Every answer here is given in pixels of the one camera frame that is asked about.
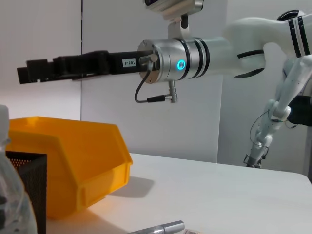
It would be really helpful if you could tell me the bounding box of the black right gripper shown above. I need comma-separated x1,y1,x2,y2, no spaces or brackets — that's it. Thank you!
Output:
17,49,147,85

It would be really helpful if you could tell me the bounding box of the clear water bottle green label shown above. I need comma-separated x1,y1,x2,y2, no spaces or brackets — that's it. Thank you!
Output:
0,104,39,234

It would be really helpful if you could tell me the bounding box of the silver marker pen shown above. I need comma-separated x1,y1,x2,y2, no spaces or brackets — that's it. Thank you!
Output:
126,220,185,234

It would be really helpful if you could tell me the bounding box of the black mesh pen holder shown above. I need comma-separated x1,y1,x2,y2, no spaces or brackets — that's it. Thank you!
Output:
4,150,48,234

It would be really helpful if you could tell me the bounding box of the yellow plastic storage bin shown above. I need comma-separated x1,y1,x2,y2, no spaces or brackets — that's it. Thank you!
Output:
8,116,134,220

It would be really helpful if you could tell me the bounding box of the white humanoid robot black face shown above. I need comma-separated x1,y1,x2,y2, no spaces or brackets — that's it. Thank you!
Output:
243,57,312,169

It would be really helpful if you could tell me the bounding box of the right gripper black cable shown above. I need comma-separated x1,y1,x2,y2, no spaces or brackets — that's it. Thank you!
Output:
135,55,180,104

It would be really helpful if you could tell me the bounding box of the right wrist camera silver box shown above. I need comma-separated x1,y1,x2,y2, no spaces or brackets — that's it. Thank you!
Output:
143,0,205,39

